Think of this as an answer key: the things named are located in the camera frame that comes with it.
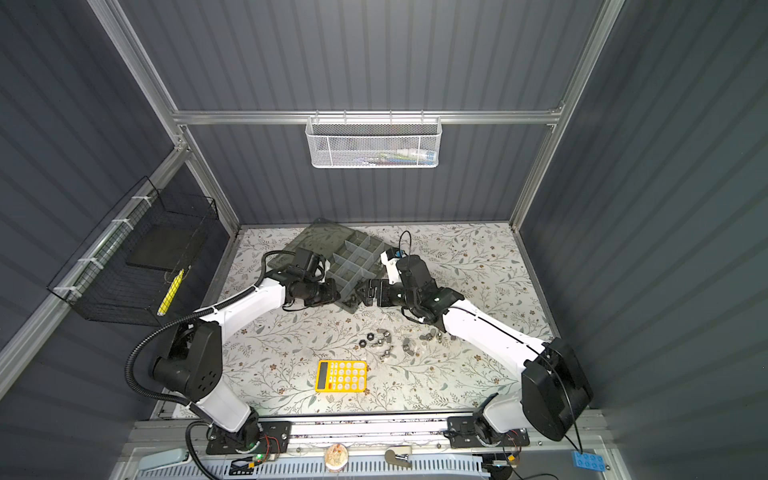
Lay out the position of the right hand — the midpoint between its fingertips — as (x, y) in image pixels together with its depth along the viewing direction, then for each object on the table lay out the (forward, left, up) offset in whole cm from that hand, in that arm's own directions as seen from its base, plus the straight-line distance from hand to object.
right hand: (371, 291), depth 79 cm
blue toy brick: (-36, -51, -19) cm, 65 cm away
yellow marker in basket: (-6, +46, +10) cm, 47 cm away
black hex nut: (-7, +4, -18) cm, 20 cm away
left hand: (+5, +10, -10) cm, 16 cm away
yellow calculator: (-16, +9, -18) cm, 26 cm away
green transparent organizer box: (+23, +10, -13) cm, 28 cm away
